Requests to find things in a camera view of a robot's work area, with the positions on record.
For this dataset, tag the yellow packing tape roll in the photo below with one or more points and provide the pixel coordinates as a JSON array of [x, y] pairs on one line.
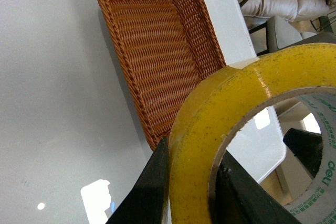
[[221, 105]]

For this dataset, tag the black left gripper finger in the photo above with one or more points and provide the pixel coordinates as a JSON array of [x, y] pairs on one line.
[[147, 202]]

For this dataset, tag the grey upholstered chair right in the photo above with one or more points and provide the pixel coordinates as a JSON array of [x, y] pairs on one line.
[[280, 34]]

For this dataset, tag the brown wicker basket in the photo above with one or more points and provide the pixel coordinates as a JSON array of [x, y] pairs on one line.
[[165, 49]]

